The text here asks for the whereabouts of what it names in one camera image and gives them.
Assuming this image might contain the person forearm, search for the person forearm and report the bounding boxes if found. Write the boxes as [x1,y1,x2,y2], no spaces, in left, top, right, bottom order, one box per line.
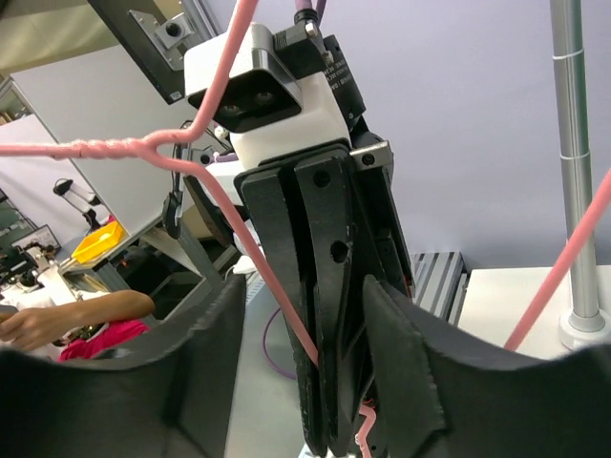
[1,290,155,352]

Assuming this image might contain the aluminium mounting rail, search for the aluminium mounting rail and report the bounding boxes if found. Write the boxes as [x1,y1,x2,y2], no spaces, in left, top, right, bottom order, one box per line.
[411,251,470,326]

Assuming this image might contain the yellow bin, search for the yellow bin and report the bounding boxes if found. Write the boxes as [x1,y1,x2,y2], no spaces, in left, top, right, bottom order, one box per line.
[71,220,124,263]

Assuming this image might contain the white metal clothes rack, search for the white metal clothes rack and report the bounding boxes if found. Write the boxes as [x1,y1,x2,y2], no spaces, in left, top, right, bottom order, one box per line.
[550,0,610,350]

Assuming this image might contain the pink wire hanger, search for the pink wire hanger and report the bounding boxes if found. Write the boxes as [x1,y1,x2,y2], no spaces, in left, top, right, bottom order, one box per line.
[0,0,611,458]

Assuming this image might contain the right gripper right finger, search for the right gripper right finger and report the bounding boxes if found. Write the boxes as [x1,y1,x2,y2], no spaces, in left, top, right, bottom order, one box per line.
[363,276,610,457]

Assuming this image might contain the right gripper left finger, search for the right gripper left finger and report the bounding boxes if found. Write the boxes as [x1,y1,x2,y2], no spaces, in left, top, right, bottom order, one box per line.
[1,276,246,457]

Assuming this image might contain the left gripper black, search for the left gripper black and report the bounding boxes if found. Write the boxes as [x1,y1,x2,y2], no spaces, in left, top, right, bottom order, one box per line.
[235,34,414,456]

